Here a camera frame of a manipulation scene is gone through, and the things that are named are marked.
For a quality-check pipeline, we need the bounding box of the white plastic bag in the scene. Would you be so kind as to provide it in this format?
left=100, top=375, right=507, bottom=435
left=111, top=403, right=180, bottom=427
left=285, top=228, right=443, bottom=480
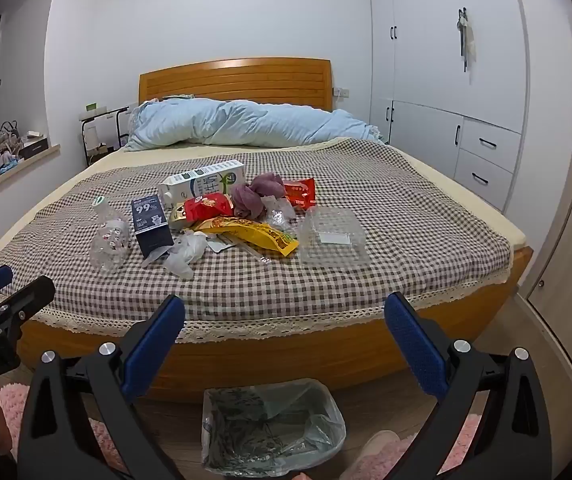
left=141, top=245, right=177, bottom=268

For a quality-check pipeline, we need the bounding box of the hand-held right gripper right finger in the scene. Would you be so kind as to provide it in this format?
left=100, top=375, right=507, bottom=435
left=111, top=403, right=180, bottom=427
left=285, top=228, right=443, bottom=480
left=383, top=291, right=552, bottom=480

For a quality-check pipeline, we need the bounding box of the pink fluffy fabric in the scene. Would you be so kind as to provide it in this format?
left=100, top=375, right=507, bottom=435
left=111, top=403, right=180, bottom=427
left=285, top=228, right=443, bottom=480
left=361, top=412, right=482, bottom=480
left=0, top=382, right=132, bottom=480

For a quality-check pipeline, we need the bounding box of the clear plastic bag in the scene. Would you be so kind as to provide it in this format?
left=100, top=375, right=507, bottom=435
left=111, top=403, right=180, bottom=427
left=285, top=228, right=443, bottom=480
left=89, top=196, right=133, bottom=273

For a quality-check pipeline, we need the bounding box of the purple cloth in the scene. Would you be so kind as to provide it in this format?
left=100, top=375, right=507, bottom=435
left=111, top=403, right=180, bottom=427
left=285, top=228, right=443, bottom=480
left=229, top=172, right=287, bottom=221

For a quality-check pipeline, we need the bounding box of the clear plastic container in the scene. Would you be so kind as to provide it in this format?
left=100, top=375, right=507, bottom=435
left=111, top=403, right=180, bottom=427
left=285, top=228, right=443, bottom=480
left=297, top=206, right=371, bottom=267

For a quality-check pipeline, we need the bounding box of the white hanging pouch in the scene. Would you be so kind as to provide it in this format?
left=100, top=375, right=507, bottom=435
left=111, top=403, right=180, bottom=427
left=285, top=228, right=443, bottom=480
left=456, top=7, right=479, bottom=73

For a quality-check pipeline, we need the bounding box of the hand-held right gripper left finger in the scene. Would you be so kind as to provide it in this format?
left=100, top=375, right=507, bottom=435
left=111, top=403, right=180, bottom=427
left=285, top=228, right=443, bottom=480
left=18, top=294, right=187, bottom=480

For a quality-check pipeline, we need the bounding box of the black metal side table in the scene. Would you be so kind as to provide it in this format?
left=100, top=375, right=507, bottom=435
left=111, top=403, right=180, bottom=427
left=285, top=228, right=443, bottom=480
left=78, top=105, right=132, bottom=166

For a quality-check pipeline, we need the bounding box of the white green milk carton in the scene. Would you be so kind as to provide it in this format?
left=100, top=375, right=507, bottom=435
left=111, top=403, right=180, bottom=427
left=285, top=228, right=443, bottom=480
left=158, top=159, right=247, bottom=208

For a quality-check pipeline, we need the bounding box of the white disposable plastic glove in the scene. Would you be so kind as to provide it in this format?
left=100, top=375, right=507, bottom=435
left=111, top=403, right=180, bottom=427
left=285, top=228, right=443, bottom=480
left=163, top=232, right=209, bottom=279

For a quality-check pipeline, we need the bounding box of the light blue duvet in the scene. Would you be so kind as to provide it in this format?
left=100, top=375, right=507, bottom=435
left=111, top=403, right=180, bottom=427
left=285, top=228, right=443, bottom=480
left=123, top=97, right=384, bottom=153

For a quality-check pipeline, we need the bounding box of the dark blue box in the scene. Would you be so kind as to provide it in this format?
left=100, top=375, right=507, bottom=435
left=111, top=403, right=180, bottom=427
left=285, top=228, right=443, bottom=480
left=131, top=195, right=174, bottom=260

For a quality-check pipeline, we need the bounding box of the clear plastic wrap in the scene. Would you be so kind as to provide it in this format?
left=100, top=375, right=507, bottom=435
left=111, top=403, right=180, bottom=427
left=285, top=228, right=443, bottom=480
left=261, top=195, right=297, bottom=233

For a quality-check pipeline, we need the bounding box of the black flat box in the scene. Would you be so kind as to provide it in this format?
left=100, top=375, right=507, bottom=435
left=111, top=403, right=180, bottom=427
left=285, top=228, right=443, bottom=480
left=18, top=135, right=47, bottom=158

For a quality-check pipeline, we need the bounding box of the light wooden door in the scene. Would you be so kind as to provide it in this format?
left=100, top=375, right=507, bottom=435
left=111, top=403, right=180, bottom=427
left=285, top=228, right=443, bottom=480
left=526, top=0, right=572, bottom=411

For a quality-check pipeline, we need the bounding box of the red yellow snack packet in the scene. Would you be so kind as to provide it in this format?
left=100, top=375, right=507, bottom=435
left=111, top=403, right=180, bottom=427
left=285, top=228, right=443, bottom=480
left=183, top=195, right=237, bottom=226

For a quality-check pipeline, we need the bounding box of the white wardrobe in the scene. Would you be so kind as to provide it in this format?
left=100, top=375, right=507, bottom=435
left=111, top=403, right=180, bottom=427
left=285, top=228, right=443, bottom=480
left=368, top=0, right=527, bottom=213

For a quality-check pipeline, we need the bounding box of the trash bin with plastic liner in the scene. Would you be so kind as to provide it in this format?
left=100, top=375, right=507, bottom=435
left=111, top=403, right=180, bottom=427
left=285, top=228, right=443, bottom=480
left=201, top=379, right=347, bottom=478

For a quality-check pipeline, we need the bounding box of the yellow snack bag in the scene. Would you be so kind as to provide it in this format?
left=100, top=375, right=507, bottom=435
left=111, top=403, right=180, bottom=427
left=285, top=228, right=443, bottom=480
left=193, top=215, right=300, bottom=257

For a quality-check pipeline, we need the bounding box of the clear plastic straw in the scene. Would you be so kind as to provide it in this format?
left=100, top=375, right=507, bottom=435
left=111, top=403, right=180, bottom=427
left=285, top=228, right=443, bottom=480
left=238, top=240, right=272, bottom=266

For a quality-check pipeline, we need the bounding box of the red white snack packet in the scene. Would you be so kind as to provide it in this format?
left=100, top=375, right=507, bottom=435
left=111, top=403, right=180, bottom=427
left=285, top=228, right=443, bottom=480
left=283, top=178, right=317, bottom=211

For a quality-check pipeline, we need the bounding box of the white printed sachet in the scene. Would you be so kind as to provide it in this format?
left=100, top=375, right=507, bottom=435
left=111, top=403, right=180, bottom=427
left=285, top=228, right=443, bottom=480
left=205, top=232, right=241, bottom=255

